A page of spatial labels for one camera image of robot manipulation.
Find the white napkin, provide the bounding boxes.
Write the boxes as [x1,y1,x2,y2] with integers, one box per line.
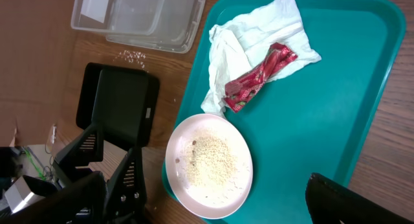
[201,0,321,117]

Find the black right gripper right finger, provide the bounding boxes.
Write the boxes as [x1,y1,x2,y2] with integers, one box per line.
[305,173,413,224]

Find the black tray bin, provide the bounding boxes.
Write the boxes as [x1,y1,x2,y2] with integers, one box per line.
[76,63,160,151]

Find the red snack wrapper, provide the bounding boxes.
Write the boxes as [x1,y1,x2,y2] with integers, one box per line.
[223,43,298,113]

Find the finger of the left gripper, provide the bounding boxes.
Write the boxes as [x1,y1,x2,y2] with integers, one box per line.
[53,123,104,179]
[105,146,147,218]

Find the teal plastic tray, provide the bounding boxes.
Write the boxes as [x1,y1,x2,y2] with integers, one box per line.
[161,0,407,224]

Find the clear plastic bin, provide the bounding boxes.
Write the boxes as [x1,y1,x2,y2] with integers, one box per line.
[71,0,206,54]

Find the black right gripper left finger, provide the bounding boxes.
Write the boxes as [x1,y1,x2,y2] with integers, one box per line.
[1,172,106,224]

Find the spilled rice grains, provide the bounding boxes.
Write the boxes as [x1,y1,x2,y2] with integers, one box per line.
[113,50,146,70]

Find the pink plate with rice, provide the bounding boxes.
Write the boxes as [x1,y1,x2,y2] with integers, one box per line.
[164,114,253,219]

